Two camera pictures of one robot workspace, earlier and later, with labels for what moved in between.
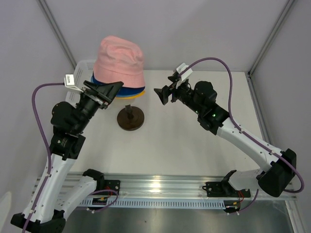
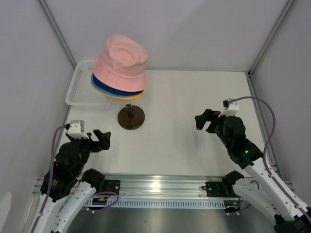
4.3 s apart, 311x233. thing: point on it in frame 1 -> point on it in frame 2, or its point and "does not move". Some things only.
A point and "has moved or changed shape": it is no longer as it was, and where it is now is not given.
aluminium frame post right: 287,6 does not move
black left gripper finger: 106,91 -> 104,139
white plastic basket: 83,71 does not move
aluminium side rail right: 260,108 does not move
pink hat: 118,60 has moved or changed shape
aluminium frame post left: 43,5 does not move
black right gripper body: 181,92 -> 217,123
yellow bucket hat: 139,94 does not move
